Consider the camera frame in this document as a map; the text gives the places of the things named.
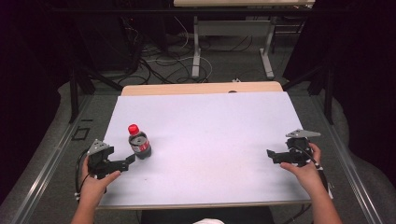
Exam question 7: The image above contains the white-legged background desk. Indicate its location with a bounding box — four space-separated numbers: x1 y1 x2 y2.
173 0 316 80

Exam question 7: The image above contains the black metal stand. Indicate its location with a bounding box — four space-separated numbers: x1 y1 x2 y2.
68 66 124 125
281 60 336 126

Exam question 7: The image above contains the black horizontal bar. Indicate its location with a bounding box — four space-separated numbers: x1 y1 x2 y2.
50 7 314 15

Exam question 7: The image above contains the tangle of floor cables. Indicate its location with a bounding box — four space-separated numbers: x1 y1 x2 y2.
117 15 214 86

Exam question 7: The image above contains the aluminium floor rail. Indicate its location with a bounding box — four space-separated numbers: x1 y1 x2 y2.
8 94 94 224
311 92 385 224

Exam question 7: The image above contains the person's right hand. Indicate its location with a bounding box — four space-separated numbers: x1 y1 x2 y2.
279 143 325 191

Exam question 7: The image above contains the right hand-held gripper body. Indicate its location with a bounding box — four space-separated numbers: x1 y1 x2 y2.
285 129 322 168

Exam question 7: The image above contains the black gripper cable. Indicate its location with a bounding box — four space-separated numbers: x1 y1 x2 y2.
74 148 92 200
295 144 334 200

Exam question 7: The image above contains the black curtain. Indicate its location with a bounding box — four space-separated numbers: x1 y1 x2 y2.
0 0 82 203
283 0 396 181

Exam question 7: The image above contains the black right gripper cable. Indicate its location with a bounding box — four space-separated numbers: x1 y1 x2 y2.
295 144 334 200

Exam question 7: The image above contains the person's dark clothing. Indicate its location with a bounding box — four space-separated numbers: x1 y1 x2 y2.
140 206 276 224

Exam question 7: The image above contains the light wooden table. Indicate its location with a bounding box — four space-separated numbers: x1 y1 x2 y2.
98 81 313 211

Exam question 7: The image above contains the person's left hand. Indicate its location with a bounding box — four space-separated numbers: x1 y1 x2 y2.
78 154 121 203

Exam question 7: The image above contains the dark soda bottle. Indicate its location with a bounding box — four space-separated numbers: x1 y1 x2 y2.
128 131 153 161

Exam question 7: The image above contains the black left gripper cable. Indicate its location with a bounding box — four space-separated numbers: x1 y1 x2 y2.
74 148 92 200

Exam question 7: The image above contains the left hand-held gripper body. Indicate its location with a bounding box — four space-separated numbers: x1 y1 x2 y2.
87 138 115 181

